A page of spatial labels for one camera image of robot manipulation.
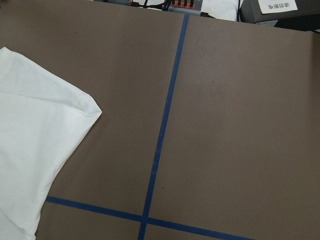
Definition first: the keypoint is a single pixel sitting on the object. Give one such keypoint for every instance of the white printed long-sleeve shirt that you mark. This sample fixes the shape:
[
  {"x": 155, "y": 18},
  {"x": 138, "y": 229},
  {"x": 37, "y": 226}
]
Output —
[{"x": 43, "y": 119}]

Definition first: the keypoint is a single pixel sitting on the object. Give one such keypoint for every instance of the orange black power hub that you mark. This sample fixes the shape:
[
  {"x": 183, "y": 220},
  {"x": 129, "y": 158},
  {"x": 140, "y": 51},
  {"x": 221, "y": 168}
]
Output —
[{"x": 193, "y": 6}]

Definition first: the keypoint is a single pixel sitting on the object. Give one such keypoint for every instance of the white labelled black box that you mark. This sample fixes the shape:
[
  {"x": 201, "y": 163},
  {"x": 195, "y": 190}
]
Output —
[{"x": 255, "y": 11}]

